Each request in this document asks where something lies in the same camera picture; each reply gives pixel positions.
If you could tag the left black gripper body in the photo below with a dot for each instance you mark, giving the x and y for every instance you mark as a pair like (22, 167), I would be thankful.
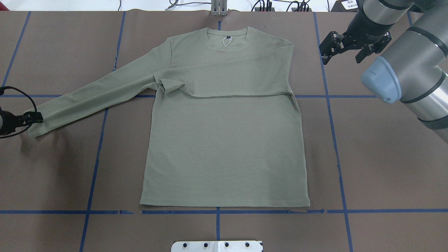
(13, 121)

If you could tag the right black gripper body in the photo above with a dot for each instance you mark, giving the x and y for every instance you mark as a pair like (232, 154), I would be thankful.
(364, 25)

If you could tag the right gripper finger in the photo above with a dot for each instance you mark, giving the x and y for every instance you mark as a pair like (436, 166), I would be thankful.
(326, 58)
(364, 52)

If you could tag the olive green long-sleeve shirt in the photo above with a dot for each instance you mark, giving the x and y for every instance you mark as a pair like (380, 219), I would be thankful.
(226, 127)

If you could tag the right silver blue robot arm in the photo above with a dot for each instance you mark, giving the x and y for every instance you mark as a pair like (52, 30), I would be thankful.
(407, 70)

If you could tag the black labelled box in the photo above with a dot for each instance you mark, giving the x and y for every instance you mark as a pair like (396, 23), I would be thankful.
(347, 6)

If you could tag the aluminium frame post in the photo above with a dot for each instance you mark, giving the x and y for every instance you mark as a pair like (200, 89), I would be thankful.
(219, 8)

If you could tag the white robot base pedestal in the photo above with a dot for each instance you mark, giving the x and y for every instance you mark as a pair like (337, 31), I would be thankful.
(218, 246)

